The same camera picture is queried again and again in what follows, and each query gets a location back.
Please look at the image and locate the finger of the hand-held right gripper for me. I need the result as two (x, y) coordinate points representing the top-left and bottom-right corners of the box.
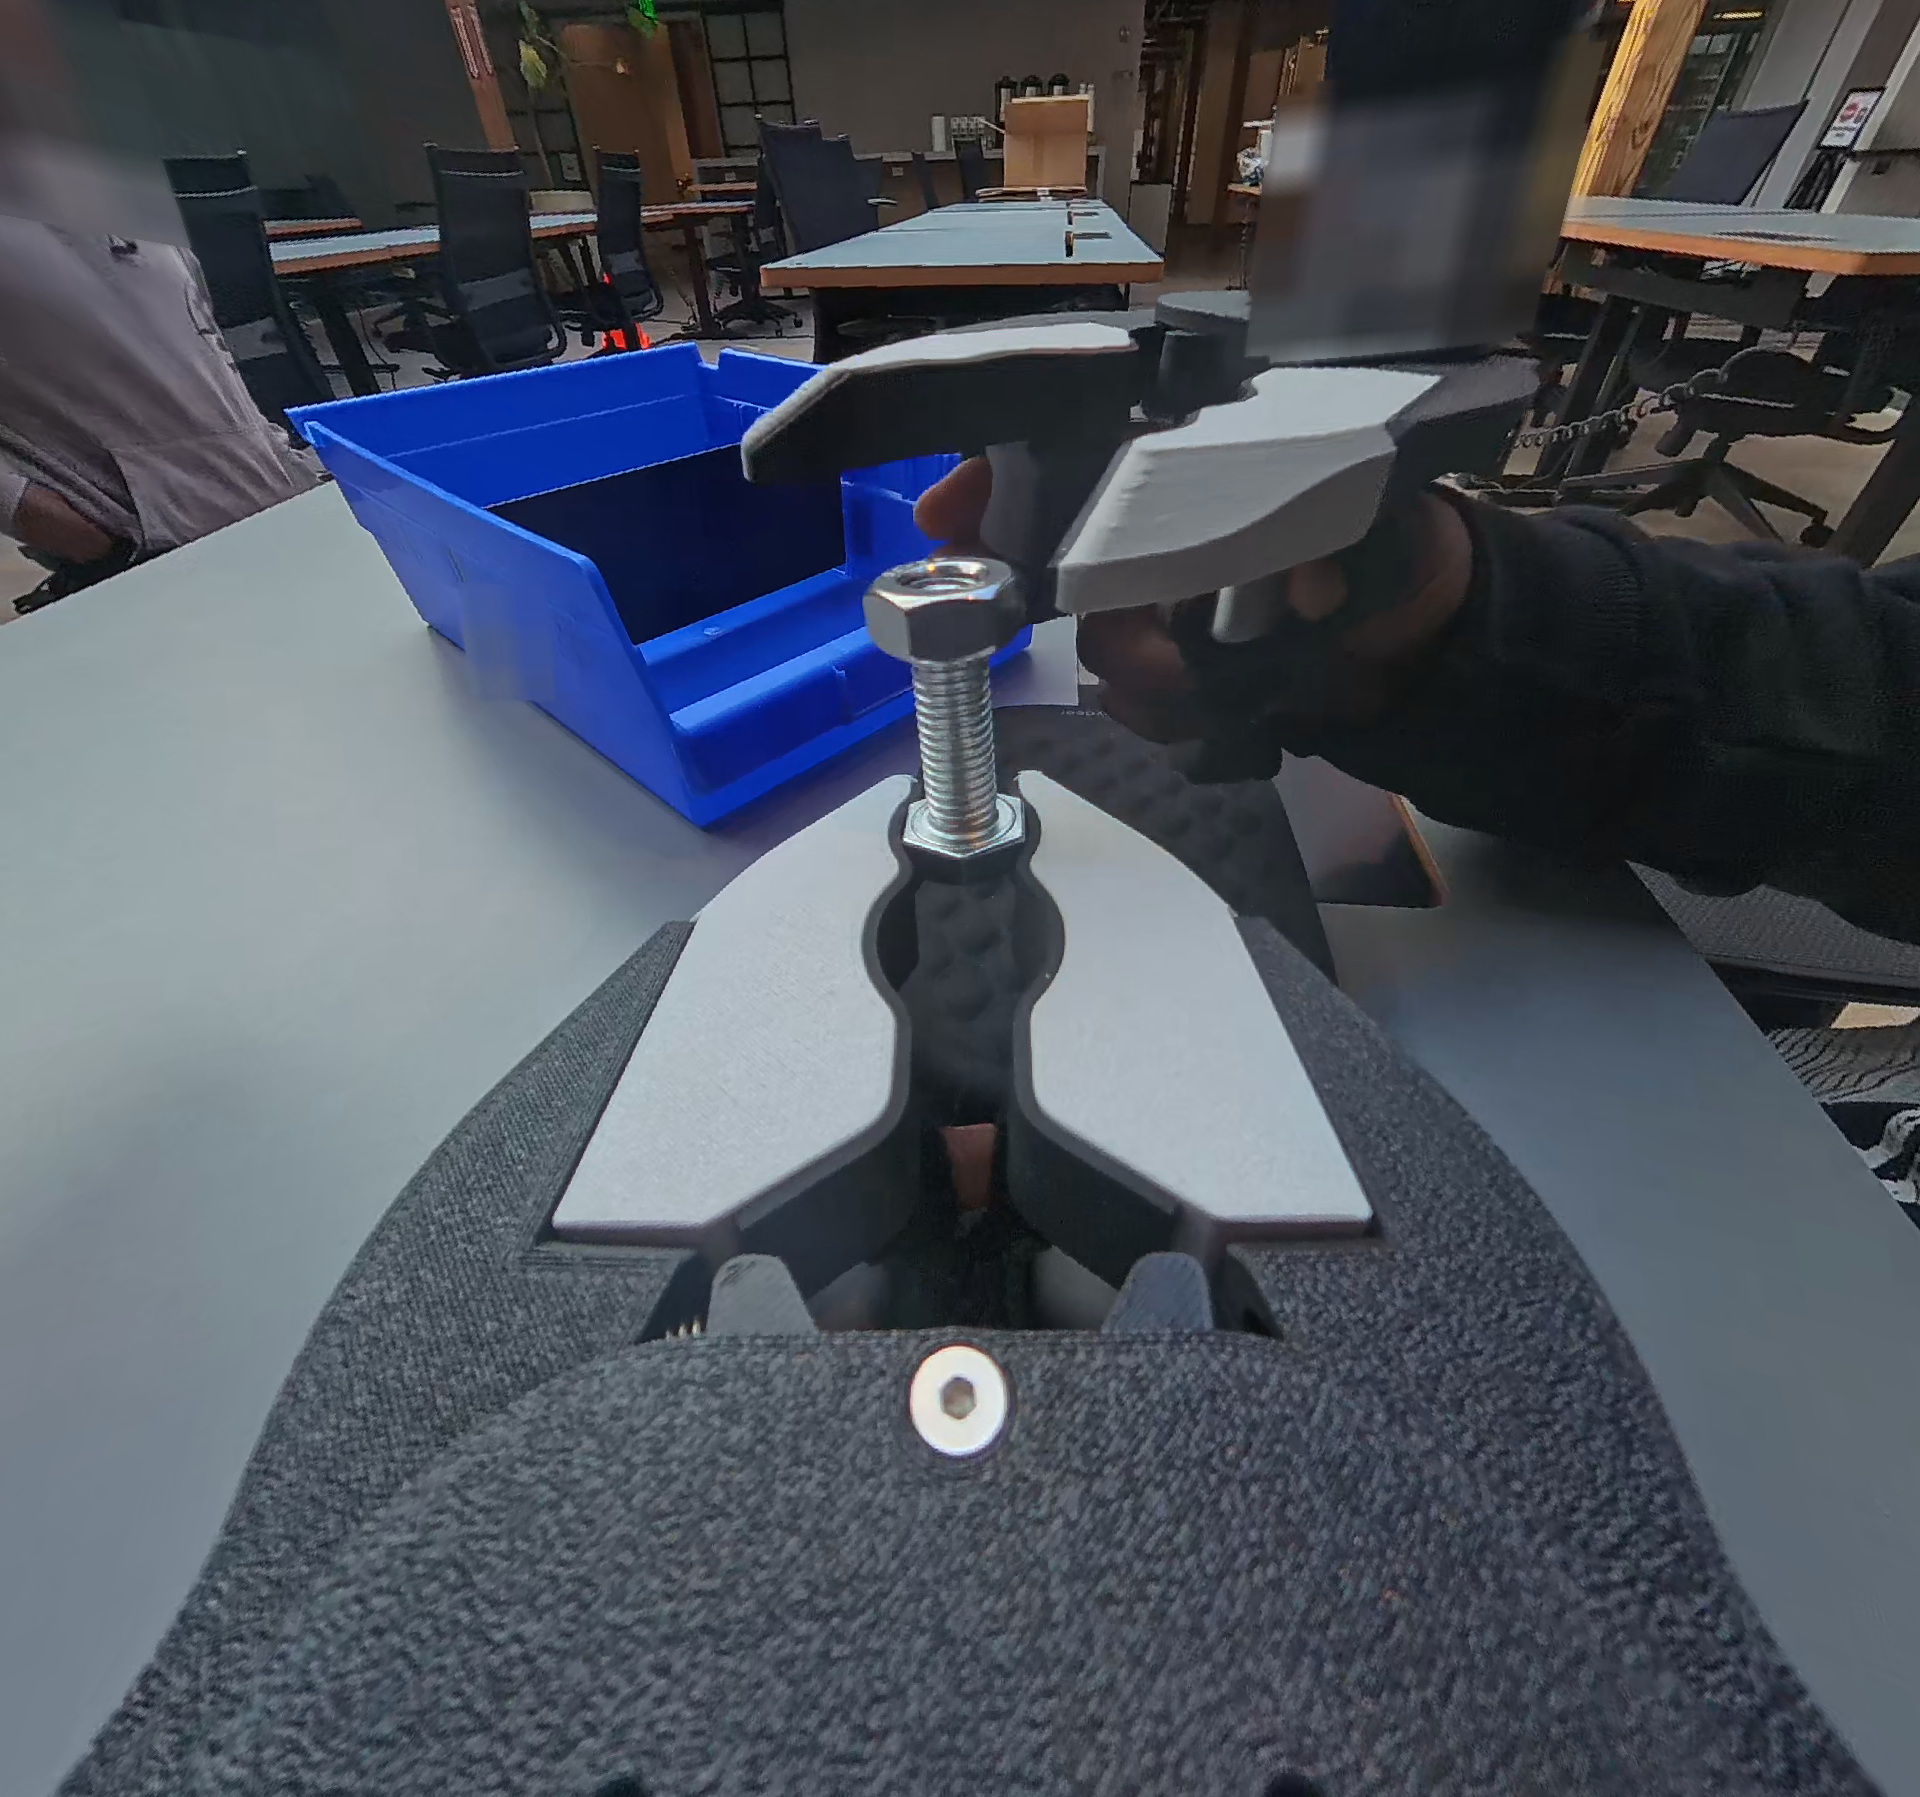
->
(1050, 370), (1443, 644)
(741, 323), (1148, 486)

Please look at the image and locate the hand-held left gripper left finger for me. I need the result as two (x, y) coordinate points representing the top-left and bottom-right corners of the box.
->
(550, 774), (920, 1251)

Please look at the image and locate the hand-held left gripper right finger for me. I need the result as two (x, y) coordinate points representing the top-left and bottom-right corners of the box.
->
(1019, 774), (1380, 1239)

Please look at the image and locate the silver hex nut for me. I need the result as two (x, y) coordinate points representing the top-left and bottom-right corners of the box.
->
(862, 555), (1029, 667)

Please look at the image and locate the silver hex bolt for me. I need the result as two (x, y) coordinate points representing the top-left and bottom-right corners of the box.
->
(903, 656), (1031, 872)

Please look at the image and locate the blue plastic bin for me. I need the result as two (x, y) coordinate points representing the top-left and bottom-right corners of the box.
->
(284, 342), (1037, 827)

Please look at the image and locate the person's right forearm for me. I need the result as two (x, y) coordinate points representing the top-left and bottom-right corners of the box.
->
(1426, 492), (1920, 942)

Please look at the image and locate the person's right hand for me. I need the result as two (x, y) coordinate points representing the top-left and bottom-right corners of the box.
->
(915, 455), (1480, 786)

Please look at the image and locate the long grey table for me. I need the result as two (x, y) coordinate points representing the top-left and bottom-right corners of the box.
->
(761, 195), (1165, 359)

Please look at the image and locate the black office chair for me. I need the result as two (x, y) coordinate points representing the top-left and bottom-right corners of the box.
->
(423, 144), (570, 377)
(1665, 102), (1809, 210)
(1649, 342), (1876, 546)
(1635, 867), (1920, 1035)
(591, 147), (664, 329)
(164, 152), (339, 411)
(757, 117), (888, 253)

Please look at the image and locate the wooden box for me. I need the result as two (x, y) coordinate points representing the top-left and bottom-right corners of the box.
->
(1002, 93), (1093, 191)

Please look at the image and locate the wood-edged grey table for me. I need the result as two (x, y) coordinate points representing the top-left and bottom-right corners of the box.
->
(265, 200), (758, 388)
(1560, 195), (1920, 561)

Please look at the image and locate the black paned door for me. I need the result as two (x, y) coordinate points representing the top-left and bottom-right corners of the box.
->
(702, 3), (794, 149)

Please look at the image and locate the wooden pillar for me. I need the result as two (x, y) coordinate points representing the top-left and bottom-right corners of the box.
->
(405, 0), (519, 152)
(1575, 0), (1759, 202)

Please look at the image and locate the green potted plant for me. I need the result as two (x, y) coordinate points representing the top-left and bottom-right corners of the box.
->
(479, 0), (579, 179)

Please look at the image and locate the black white printed clothing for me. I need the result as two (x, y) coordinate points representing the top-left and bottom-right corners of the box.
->
(1837, 1102), (1920, 1206)

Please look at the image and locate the coiled black cable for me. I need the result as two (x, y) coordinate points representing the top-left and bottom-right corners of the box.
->
(1499, 377), (1711, 455)

